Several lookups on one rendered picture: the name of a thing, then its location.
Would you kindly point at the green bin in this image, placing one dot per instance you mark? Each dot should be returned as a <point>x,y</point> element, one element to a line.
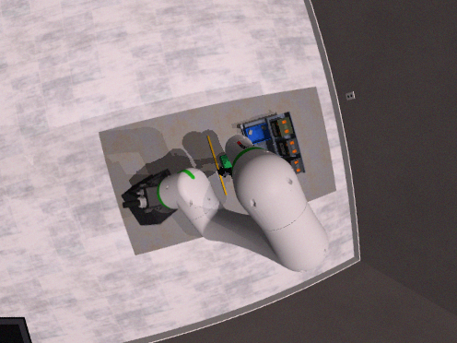
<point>225,161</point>

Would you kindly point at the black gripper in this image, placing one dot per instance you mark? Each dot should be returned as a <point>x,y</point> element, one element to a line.
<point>226,171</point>

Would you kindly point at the blue open bin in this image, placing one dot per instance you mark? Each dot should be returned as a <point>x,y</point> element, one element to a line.
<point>258,134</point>

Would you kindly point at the grey metal shelf frame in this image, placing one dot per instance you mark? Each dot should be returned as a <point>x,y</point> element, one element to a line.
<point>268,143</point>

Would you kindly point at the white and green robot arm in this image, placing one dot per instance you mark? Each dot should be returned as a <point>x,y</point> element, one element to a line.
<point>268,189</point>

